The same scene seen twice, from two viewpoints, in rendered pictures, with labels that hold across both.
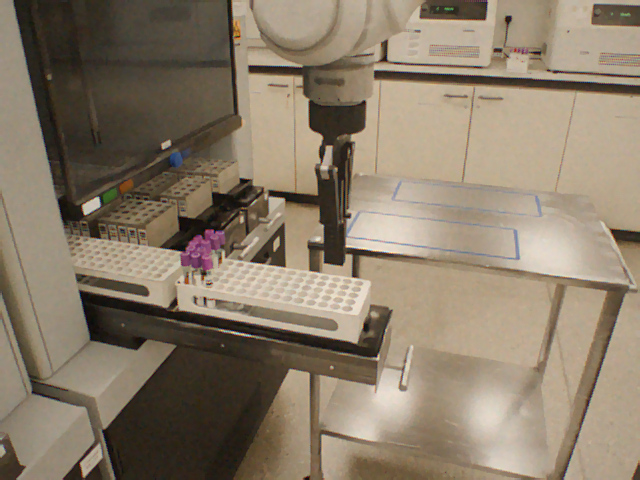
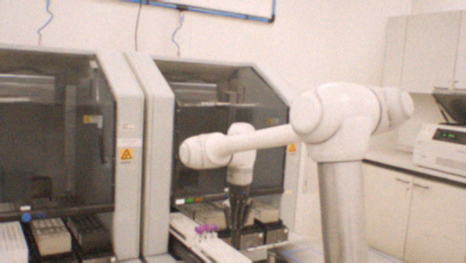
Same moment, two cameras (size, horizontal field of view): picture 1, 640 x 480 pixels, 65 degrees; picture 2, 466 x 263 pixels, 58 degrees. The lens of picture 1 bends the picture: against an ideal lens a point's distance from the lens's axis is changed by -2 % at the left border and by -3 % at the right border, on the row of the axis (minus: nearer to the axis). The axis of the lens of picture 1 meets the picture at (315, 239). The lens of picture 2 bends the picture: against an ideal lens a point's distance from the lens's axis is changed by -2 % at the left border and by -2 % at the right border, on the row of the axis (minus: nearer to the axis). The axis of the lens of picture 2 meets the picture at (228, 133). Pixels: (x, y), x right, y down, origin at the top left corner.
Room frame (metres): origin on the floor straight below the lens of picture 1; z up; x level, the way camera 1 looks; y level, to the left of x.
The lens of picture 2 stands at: (-0.49, -0.98, 1.52)
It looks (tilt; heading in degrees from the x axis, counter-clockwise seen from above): 7 degrees down; 41
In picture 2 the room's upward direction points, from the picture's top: 4 degrees clockwise
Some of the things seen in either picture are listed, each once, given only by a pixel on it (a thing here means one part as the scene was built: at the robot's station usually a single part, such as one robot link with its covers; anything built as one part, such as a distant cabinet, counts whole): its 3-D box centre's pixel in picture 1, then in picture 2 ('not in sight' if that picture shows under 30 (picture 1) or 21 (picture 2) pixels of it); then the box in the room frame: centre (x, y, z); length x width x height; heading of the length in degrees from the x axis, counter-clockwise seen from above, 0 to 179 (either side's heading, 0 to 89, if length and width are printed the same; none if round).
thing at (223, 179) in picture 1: (225, 178); (268, 215); (1.22, 0.22, 0.85); 0.12 x 0.02 x 0.06; 162
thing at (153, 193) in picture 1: (161, 196); not in sight; (1.10, 0.36, 0.85); 0.12 x 0.02 x 0.06; 163
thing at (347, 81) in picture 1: (337, 77); (239, 175); (0.67, -0.03, 1.18); 0.09 x 0.09 x 0.06
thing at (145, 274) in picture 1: (107, 270); (184, 230); (0.79, 0.37, 0.83); 0.30 x 0.10 x 0.06; 73
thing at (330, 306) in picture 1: (273, 299); (219, 256); (0.69, 0.07, 0.83); 0.30 x 0.10 x 0.06; 73
